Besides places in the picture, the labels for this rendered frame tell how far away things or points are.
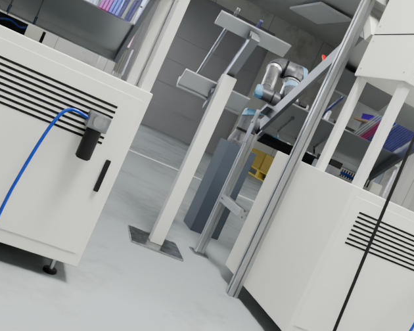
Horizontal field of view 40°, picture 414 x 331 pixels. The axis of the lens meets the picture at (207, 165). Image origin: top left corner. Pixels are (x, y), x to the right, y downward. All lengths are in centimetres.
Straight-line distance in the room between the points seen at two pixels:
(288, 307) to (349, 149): 115
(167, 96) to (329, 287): 942
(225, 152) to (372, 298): 142
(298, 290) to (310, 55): 1034
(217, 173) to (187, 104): 813
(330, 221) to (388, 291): 35
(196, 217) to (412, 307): 145
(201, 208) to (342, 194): 141
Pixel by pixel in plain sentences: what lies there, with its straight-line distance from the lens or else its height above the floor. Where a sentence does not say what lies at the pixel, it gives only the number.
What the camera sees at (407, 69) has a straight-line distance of 204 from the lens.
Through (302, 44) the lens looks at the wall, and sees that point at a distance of 1213.
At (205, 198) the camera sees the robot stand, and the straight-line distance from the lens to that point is 328.
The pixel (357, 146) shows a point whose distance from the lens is 297.
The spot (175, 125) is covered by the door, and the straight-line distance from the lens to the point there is 1135.
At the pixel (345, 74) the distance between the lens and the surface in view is 254.
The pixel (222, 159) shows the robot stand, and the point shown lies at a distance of 326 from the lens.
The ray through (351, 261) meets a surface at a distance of 207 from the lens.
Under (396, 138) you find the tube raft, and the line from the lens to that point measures 296.
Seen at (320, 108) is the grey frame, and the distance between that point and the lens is 235.
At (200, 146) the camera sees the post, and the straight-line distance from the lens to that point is 257.
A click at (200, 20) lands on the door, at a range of 1137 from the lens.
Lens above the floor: 62
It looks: 4 degrees down
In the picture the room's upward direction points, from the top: 24 degrees clockwise
